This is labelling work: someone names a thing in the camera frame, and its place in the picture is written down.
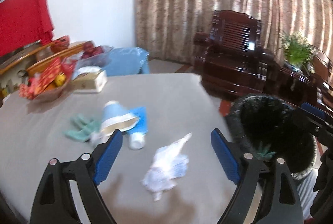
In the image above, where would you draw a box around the blue and white tube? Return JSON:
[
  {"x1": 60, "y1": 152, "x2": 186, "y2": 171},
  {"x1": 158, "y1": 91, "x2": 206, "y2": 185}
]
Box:
[{"x1": 129, "y1": 106, "x2": 149, "y2": 150}]

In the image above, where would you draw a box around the glass fruit bowl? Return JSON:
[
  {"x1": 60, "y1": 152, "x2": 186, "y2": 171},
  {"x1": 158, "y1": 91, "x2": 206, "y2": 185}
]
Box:
[{"x1": 69, "y1": 43, "x2": 115, "y2": 68}]

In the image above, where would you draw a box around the red cloth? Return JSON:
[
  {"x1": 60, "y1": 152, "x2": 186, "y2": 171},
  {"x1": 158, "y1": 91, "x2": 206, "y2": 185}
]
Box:
[{"x1": 0, "y1": 0, "x2": 55, "y2": 57}]

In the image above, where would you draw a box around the bowl of red snack packets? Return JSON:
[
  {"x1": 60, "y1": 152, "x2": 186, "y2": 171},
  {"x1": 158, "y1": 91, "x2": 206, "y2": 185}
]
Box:
[{"x1": 19, "y1": 57, "x2": 76, "y2": 100}]

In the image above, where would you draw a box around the potted green plant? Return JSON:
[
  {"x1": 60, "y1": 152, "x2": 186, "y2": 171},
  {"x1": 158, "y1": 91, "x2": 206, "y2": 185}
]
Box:
[{"x1": 280, "y1": 31, "x2": 316, "y2": 70}]

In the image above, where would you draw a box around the patterned beige curtain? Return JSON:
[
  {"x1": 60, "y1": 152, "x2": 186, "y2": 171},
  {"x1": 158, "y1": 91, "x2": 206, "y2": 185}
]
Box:
[{"x1": 131, "y1": 0, "x2": 333, "y2": 76}]

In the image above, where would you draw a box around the tissue box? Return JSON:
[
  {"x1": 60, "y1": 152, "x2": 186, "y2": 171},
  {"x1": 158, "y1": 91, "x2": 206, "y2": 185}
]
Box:
[{"x1": 71, "y1": 66, "x2": 108, "y2": 93}]

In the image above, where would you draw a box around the dark wooden side table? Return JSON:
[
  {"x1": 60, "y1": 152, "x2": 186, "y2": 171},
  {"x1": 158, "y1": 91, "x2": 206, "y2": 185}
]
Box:
[{"x1": 263, "y1": 57, "x2": 320, "y2": 110}]

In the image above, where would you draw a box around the wooden television cabinet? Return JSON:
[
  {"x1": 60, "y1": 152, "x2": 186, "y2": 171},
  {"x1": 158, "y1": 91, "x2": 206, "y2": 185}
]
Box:
[{"x1": 0, "y1": 40, "x2": 94, "y2": 100}]

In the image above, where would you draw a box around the black television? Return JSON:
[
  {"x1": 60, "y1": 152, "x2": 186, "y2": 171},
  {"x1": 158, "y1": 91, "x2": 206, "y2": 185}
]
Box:
[{"x1": 0, "y1": 41, "x2": 43, "y2": 63}]

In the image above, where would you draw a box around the red ornament bowl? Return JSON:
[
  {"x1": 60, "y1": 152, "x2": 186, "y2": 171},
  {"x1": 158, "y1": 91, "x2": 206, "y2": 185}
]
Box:
[{"x1": 50, "y1": 35, "x2": 71, "y2": 53}]

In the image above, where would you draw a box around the black-lined trash bin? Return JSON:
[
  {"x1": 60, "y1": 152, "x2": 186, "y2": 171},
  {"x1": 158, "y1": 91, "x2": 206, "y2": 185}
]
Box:
[{"x1": 225, "y1": 93, "x2": 324, "y2": 218}]

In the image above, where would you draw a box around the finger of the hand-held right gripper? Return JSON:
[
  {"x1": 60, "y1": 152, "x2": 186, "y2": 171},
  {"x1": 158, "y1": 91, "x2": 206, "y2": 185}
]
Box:
[
  {"x1": 300, "y1": 102, "x2": 333, "y2": 123},
  {"x1": 291, "y1": 107, "x2": 333, "y2": 140}
]

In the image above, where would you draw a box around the dark wooden armchair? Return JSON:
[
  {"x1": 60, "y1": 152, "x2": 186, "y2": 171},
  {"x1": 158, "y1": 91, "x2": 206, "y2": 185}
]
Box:
[
  {"x1": 194, "y1": 10, "x2": 268, "y2": 100},
  {"x1": 309, "y1": 50, "x2": 333, "y2": 112}
]

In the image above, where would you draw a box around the white wrapper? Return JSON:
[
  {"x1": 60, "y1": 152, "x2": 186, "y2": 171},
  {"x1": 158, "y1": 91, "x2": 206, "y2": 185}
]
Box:
[{"x1": 142, "y1": 133, "x2": 193, "y2": 201}]

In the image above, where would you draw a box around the green rubber glove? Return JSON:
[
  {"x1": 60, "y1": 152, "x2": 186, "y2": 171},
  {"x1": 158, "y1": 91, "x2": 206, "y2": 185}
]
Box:
[
  {"x1": 253, "y1": 146, "x2": 276, "y2": 161},
  {"x1": 64, "y1": 113, "x2": 104, "y2": 148}
]

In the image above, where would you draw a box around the blue covered stool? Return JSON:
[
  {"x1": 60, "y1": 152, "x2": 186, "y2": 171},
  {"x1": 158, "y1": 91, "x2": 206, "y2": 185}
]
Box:
[{"x1": 104, "y1": 47, "x2": 151, "y2": 77}]

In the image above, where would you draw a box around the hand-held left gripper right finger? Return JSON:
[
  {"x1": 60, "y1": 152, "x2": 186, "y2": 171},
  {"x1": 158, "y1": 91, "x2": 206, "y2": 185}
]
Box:
[{"x1": 210, "y1": 128, "x2": 305, "y2": 224}]

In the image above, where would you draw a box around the glass candy bowl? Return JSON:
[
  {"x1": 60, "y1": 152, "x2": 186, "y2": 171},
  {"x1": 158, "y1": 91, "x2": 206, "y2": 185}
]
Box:
[{"x1": 19, "y1": 76, "x2": 72, "y2": 102}]

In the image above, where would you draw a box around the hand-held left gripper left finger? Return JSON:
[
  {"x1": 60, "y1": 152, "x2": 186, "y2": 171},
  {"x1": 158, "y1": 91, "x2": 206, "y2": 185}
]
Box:
[{"x1": 29, "y1": 129, "x2": 123, "y2": 224}]

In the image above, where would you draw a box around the light blue paper cup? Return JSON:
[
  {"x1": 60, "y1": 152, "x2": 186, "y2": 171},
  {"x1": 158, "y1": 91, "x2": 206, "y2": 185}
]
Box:
[{"x1": 99, "y1": 100, "x2": 139, "y2": 136}]

